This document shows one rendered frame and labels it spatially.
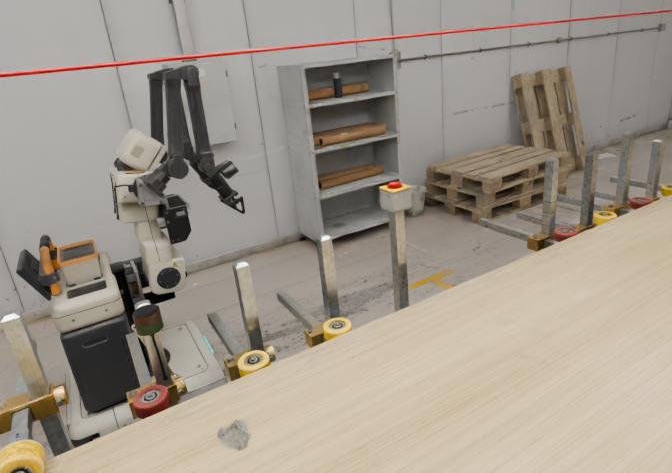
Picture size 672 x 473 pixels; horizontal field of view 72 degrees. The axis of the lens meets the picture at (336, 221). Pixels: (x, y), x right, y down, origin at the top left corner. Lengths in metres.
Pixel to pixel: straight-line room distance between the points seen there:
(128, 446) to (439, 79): 4.47
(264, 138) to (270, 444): 3.25
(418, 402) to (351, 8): 3.78
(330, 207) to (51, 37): 2.52
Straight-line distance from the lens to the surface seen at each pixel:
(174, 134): 2.00
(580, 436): 1.07
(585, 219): 2.23
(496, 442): 1.02
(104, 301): 2.10
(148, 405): 1.22
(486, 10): 5.50
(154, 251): 2.22
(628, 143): 2.36
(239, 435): 1.07
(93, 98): 3.74
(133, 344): 1.56
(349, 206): 4.54
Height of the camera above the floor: 1.62
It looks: 20 degrees down
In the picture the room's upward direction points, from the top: 6 degrees counter-clockwise
